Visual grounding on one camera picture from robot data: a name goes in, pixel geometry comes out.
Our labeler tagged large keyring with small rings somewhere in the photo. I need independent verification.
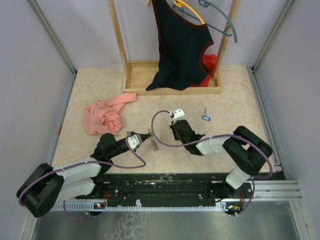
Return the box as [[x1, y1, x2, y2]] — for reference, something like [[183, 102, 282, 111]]
[[148, 128, 159, 151]]

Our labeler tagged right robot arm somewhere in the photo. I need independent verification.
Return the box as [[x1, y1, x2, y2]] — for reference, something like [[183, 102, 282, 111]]
[[170, 120, 273, 198]]

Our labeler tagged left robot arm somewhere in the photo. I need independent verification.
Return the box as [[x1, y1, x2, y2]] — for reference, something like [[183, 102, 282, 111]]
[[16, 131, 151, 218]]

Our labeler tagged blue tagged key bunch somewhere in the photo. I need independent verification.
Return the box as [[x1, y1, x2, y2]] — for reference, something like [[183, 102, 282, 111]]
[[201, 108, 211, 122]]

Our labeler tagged pink cloth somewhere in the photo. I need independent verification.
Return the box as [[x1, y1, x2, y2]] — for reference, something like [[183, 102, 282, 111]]
[[82, 93, 137, 136]]

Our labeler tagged wooden clothes rack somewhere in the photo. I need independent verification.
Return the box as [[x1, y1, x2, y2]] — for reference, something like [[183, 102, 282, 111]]
[[107, 0, 240, 95]]

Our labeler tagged red cloth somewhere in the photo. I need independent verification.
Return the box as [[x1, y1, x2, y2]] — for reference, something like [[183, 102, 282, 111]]
[[190, 54, 217, 87]]

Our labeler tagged dark navy tank top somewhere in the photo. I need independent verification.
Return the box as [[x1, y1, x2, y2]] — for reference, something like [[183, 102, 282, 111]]
[[145, 0, 214, 91]]

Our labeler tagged yellow clothes hanger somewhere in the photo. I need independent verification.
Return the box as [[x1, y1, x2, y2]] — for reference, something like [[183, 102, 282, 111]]
[[147, 0, 207, 26]]

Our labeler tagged grey blue clothes hanger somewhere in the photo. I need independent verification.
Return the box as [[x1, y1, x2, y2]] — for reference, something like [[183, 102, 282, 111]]
[[198, 0, 238, 44]]

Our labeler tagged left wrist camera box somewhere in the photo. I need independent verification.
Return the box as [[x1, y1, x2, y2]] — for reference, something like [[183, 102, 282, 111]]
[[125, 131, 142, 151]]

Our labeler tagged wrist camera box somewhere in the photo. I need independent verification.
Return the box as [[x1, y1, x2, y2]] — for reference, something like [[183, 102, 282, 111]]
[[125, 131, 142, 151], [168, 107, 186, 125]]

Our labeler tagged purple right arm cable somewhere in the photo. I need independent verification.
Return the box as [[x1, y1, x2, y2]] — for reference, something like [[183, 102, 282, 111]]
[[150, 109, 274, 217]]

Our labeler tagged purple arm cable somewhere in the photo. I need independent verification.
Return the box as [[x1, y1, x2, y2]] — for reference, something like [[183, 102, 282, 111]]
[[150, 109, 274, 217], [18, 132, 147, 220]]

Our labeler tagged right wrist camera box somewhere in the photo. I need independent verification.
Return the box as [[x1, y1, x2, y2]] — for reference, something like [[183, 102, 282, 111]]
[[168, 107, 186, 125]]

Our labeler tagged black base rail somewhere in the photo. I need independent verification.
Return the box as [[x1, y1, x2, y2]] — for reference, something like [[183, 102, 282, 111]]
[[74, 170, 286, 208]]

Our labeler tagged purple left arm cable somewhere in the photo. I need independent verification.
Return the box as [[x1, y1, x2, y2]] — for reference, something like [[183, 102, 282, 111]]
[[18, 132, 147, 220]]

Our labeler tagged white cable duct strip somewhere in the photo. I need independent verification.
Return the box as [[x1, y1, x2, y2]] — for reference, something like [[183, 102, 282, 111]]
[[49, 199, 246, 213]]

